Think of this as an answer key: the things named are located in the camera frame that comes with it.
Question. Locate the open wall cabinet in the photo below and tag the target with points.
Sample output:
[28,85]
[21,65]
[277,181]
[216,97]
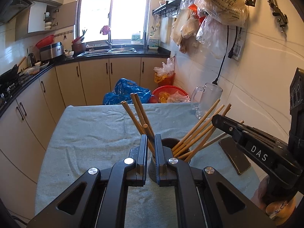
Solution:
[35,19]

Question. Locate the stainless steel sink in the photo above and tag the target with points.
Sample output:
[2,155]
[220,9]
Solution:
[106,51]

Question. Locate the bunch of wooden chopsticks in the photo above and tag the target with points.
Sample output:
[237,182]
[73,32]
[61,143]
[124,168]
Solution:
[142,115]

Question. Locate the blue plastic bag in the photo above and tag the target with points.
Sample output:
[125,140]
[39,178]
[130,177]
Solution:
[125,92]

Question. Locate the kitchen window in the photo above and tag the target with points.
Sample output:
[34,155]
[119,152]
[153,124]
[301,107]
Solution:
[123,11]

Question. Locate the pink cloth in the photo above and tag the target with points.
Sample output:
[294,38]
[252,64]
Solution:
[105,29]

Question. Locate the hanging clear plastic bags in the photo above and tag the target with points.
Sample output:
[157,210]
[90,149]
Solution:
[211,38]

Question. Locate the silver rice cooker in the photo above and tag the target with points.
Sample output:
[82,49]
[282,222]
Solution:
[51,51]

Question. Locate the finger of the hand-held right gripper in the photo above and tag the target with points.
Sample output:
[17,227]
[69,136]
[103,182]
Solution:
[228,124]

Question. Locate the dark grey chopstick holder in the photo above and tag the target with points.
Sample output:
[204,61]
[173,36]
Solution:
[166,143]

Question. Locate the chrome faucet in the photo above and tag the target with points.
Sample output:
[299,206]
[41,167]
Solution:
[109,40]

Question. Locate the black wok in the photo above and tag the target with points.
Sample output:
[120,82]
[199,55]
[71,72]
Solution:
[9,74]

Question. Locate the hanging badge card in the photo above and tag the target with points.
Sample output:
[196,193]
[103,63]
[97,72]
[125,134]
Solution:
[238,47]

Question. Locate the beige base cabinets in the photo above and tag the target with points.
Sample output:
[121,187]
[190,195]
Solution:
[95,80]

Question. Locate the dark red utensil pot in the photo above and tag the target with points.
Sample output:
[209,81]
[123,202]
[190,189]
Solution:
[78,48]

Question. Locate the kitchen utensils in pot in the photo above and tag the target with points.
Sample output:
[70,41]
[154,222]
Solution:
[78,39]

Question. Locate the person's right hand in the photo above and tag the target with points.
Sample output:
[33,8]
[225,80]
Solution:
[258,192]

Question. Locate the crumpled plastic bags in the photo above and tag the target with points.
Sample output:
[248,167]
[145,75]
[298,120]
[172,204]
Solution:
[177,97]

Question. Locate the black kitchen countertop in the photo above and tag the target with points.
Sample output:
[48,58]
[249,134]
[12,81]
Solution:
[152,53]

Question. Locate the steel kettle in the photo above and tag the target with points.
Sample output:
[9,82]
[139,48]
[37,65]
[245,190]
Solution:
[31,60]

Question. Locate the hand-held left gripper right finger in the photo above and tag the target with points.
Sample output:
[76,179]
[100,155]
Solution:
[157,152]

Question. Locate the gas stove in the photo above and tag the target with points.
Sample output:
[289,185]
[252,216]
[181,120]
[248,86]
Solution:
[7,92]

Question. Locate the hanging kitchen utensil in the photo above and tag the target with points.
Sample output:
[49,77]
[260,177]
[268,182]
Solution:
[155,25]

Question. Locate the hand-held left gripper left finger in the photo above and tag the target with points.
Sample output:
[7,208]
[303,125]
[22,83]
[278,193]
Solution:
[144,152]

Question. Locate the white mortar bowl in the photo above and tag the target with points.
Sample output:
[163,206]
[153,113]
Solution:
[69,54]

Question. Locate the range hood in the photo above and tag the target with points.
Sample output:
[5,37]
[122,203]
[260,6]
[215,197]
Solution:
[14,7]

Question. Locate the red colander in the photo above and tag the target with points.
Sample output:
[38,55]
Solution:
[45,41]

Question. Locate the round red plastic basket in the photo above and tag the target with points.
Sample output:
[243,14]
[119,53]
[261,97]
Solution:
[166,89]

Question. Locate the grey-blue towel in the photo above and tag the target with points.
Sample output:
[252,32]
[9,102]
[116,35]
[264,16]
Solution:
[95,135]

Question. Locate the black smartphone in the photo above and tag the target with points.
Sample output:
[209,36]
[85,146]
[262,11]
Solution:
[235,159]

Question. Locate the green labelled container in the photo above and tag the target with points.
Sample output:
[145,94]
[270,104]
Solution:
[135,39]

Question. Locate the clear glass mug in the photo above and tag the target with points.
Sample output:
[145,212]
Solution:
[209,99]

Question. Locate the stacked white bowls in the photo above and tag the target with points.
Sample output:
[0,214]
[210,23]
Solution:
[48,25]

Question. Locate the green printed plastic bag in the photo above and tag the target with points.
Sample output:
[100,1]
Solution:
[223,2]

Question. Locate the dish soap bottle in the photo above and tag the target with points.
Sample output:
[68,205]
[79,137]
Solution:
[154,42]

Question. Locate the black wall shelf rack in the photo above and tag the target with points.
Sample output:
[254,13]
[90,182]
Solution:
[168,4]

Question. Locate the orange waste basket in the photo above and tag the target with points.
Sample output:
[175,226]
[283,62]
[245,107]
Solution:
[166,80]

